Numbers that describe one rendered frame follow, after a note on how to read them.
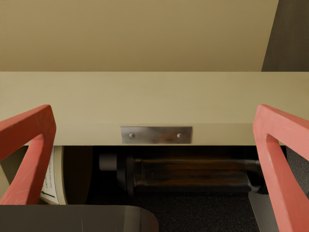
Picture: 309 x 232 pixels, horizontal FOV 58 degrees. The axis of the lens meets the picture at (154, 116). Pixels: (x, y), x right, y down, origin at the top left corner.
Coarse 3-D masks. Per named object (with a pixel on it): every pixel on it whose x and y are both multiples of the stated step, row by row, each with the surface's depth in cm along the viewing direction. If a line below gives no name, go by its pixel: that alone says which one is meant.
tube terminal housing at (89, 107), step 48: (0, 96) 31; (48, 96) 31; (96, 96) 31; (144, 96) 31; (192, 96) 31; (240, 96) 31; (288, 96) 31; (96, 144) 29; (144, 144) 29; (192, 144) 29; (240, 144) 29; (0, 192) 33
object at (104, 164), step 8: (104, 152) 43; (112, 152) 43; (120, 152) 40; (104, 160) 42; (112, 160) 42; (120, 160) 39; (104, 168) 42; (112, 168) 42; (120, 168) 39; (120, 176) 40; (120, 184) 41
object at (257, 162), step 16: (144, 160) 39; (160, 160) 39; (176, 160) 39; (192, 160) 39; (208, 160) 39; (224, 160) 39; (240, 160) 39; (256, 160) 39; (144, 176) 39; (160, 176) 39; (176, 176) 39; (192, 176) 39; (208, 176) 39; (224, 176) 39; (240, 176) 39; (256, 176) 39
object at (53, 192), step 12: (60, 156) 35; (72, 156) 50; (84, 156) 51; (48, 168) 35; (60, 168) 35; (72, 168) 50; (84, 168) 50; (48, 180) 36; (60, 180) 35; (72, 180) 48; (84, 180) 49; (48, 192) 37; (60, 192) 36; (72, 192) 47; (84, 192) 48; (60, 204) 37; (72, 204) 44; (84, 204) 46
